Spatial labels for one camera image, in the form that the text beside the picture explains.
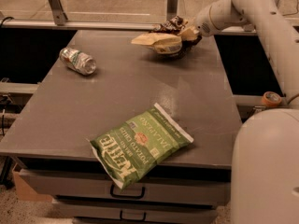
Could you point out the middle metal rail bracket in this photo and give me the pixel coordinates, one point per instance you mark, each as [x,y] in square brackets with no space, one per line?
[171,8]

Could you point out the crushed clear plastic bottle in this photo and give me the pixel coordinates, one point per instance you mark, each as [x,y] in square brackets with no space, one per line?
[78,61]

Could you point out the metal rail bracket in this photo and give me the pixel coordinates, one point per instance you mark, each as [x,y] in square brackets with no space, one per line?
[59,16]
[171,8]

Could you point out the left metal rail bracket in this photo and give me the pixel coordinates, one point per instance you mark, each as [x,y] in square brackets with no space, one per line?
[59,16]

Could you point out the roll of tan tape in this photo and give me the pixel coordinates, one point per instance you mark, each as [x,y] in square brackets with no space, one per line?
[271,99]

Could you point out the horizontal metal rail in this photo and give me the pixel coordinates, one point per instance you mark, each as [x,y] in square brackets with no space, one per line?
[98,25]

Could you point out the upper grey drawer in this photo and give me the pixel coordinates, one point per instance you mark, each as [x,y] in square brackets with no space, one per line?
[160,190]

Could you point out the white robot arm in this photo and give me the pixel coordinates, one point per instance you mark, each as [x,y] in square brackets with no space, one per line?
[265,162]

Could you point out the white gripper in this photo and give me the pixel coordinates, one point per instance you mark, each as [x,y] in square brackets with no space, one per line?
[203,24]

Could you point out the grey drawer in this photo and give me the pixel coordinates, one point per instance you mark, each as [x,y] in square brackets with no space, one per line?
[135,212]
[160,190]

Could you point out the lower grey drawer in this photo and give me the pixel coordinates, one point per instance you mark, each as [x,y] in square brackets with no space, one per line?
[135,212]

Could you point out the brown chip bag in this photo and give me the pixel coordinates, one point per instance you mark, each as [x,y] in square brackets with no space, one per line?
[167,45]

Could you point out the green Kettle chip bag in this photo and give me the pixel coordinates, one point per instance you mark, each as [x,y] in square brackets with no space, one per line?
[129,151]

